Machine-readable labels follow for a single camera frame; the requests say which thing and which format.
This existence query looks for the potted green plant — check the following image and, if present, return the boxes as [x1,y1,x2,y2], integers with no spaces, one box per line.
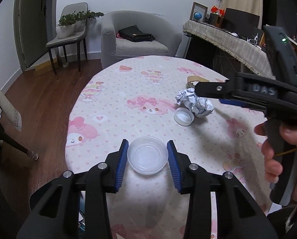
[56,10,104,39]

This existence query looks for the person's right hand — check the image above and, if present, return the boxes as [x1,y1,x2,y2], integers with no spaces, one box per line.
[254,122,297,202]

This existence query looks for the white plastic bottle cap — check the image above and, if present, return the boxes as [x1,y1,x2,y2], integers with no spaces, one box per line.
[174,107,194,126]

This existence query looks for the small blue globe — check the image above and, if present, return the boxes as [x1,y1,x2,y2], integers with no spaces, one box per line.
[193,11,202,22]

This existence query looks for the pink cartoon tablecloth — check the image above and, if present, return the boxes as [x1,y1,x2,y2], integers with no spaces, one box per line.
[65,56,271,238]

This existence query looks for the black monitor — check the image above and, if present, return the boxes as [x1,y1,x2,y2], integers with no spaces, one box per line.
[221,8,260,38]

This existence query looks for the clear plastic lid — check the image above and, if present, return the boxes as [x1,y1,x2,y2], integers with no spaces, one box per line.
[127,136,168,175]

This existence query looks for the black handbag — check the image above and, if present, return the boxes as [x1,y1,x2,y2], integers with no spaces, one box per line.
[118,25,155,43]

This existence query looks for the framed picture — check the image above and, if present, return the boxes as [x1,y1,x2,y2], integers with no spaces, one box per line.
[190,2,208,23]

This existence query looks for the grey dining chair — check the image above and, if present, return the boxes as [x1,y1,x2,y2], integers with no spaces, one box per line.
[46,2,88,79]

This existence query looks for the grey armchair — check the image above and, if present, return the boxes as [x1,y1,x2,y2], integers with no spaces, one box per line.
[101,10,182,68]

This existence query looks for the white paper ball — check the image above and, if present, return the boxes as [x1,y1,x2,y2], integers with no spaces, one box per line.
[176,88,214,118]

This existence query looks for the dark table leg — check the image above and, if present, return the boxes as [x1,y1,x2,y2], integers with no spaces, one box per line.
[0,133,39,161]

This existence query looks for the beige fringed desk cloth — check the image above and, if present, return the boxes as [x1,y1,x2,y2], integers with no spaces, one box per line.
[183,20,275,79]

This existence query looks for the grey door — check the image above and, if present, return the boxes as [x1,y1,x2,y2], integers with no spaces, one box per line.
[14,0,56,72]

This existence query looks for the brown cardboard tape roll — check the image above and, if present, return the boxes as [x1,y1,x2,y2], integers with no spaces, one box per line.
[187,75,209,88]

